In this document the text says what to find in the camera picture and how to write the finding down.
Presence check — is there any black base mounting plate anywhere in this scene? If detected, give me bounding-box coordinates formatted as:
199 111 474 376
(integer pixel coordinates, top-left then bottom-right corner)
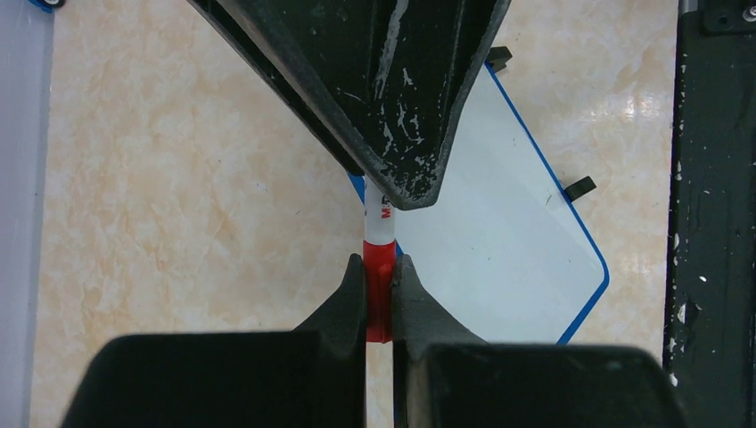
663 1 755 427

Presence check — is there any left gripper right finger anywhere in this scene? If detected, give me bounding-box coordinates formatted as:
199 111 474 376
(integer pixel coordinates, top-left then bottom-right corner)
391 255 687 427

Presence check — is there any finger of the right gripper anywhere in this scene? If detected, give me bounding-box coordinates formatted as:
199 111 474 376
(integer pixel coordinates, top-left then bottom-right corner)
194 0 509 210

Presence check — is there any red white marker pen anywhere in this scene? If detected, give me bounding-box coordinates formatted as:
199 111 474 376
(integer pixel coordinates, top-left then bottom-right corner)
364 178 395 246

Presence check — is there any red marker cap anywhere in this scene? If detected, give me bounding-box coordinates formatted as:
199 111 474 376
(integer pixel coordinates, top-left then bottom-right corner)
362 241 397 343

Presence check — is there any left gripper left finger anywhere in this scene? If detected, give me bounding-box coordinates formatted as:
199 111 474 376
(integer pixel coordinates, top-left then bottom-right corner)
62 255 367 427

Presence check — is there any blue framed whiteboard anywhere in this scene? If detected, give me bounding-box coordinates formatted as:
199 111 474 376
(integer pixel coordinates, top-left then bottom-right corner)
347 45 612 346

